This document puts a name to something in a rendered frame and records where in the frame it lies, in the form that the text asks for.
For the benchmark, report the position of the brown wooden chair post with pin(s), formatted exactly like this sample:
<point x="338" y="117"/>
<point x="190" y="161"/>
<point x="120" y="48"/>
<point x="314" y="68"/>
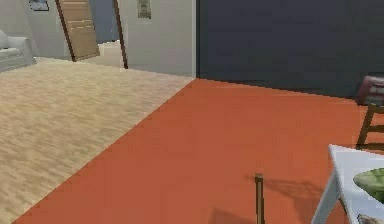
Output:
<point x="259" y="198"/>

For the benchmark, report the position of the light grey sofa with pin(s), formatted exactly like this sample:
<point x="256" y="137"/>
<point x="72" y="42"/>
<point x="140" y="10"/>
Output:
<point x="13" y="51"/>

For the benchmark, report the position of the white table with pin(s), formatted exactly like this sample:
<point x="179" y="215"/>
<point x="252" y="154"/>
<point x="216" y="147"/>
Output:
<point x="353" y="186"/>

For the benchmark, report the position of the dark red cushioned wooden chair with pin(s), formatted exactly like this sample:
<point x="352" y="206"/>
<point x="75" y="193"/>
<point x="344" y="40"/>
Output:
<point x="371" y="96"/>

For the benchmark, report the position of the brown grey round food item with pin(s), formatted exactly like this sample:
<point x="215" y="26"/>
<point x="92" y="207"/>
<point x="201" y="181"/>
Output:
<point x="369" y="220"/>

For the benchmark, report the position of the blue framed wall picture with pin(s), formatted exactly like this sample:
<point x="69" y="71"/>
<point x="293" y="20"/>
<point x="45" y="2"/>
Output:
<point x="38" y="4"/>

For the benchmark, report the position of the light wooden room door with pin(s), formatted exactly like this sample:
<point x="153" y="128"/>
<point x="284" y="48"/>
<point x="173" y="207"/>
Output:
<point x="79" y="30"/>

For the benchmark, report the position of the grey framed wall picture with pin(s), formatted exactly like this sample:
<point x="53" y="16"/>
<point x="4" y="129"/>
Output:
<point x="144" y="8"/>

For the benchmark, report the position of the green lettuce head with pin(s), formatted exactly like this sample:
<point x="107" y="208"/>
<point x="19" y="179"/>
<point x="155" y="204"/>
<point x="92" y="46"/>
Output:
<point x="371" y="182"/>

